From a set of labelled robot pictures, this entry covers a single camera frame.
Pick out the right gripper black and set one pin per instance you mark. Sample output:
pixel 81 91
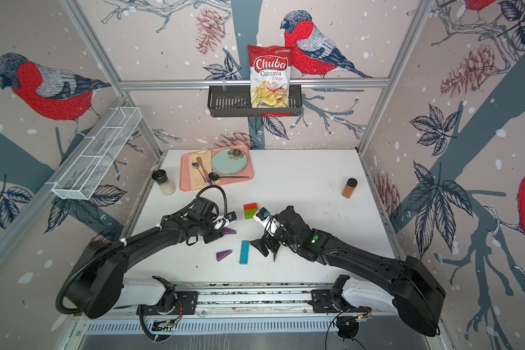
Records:
pixel 267 240

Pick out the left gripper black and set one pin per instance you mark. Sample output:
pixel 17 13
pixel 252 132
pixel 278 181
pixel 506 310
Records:
pixel 216 235

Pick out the purple triangle block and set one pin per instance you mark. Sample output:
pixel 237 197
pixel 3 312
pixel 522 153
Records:
pixel 223 254
pixel 228 231

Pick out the green rectangular block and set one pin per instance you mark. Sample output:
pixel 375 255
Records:
pixel 249 214

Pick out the red rectangular block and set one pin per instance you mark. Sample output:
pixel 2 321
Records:
pixel 252 206

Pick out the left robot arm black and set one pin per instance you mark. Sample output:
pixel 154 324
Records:
pixel 97 282

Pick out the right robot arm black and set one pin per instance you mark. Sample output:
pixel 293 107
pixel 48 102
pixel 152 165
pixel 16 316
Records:
pixel 417 295

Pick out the teal long block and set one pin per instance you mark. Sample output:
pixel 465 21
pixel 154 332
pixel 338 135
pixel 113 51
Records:
pixel 244 253

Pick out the beige napkin on tray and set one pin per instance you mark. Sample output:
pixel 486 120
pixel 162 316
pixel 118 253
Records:
pixel 195 179

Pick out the pink tray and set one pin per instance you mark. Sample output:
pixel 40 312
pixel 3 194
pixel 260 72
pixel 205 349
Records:
pixel 184 183

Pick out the black ladle spoon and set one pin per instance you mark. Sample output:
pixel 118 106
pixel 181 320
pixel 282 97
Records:
pixel 215 177

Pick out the white spice jar black lid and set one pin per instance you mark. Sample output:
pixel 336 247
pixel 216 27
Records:
pixel 166 186

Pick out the silver spoon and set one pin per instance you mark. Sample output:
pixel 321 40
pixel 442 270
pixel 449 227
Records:
pixel 196 166

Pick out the light green plate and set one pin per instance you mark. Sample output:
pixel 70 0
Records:
pixel 229 161

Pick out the brown spice jar black lid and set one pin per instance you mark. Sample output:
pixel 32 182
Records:
pixel 349 188

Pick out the Chuba cassava chips bag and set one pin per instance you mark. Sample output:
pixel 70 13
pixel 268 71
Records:
pixel 270 72

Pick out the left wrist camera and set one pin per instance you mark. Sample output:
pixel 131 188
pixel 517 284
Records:
pixel 225 221

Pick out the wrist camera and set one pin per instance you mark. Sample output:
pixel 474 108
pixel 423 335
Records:
pixel 225 221
pixel 267 220

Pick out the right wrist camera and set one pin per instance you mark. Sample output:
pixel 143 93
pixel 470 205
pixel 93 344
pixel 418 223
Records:
pixel 267 220

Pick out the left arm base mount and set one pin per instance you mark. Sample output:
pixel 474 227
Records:
pixel 180 303

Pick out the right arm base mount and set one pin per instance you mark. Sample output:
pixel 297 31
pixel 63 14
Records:
pixel 322 302

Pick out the black wall basket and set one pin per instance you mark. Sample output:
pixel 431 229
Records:
pixel 234 102

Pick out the white wire mesh shelf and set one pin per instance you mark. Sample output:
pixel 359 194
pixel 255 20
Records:
pixel 86 172

